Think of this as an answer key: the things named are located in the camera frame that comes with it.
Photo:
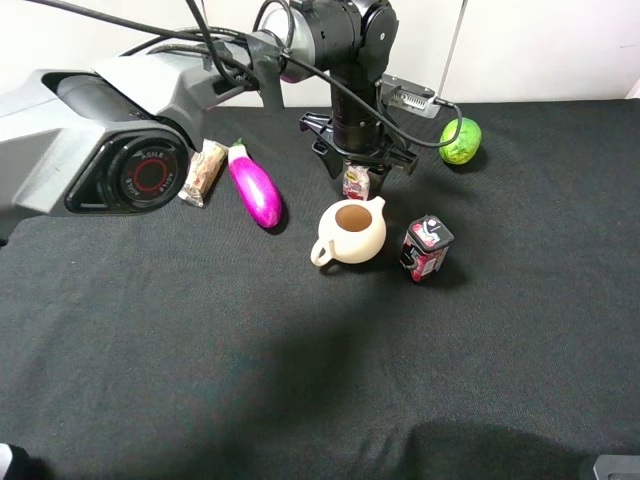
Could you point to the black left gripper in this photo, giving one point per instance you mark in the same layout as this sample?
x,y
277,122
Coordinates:
x,y
367,144

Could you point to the small candy jar silver lid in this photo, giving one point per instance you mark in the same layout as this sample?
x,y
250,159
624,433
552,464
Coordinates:
x,y
356,182

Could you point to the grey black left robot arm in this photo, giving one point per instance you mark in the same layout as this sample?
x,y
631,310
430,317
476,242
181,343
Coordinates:
x,y
117,139

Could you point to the cream ceramic teapot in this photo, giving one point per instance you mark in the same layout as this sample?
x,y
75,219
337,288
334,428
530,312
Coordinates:
x,y
351,232

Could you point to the purple toy eggplant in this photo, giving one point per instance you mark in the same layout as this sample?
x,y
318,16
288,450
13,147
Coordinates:
x,y
256,188

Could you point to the green lime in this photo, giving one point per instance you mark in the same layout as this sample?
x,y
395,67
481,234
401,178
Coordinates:
x,y
467,143

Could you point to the wrapped snack roll package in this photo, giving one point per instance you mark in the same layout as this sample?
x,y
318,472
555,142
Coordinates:
x,y
204,169

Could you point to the black table cloth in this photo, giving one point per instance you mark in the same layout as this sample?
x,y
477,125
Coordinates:
x,y
191,344

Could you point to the white black left base part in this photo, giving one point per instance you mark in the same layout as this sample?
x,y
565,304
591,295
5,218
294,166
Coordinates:
x,y
14,462

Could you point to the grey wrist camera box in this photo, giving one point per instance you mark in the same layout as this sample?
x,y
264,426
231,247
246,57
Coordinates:
x,y
408,96

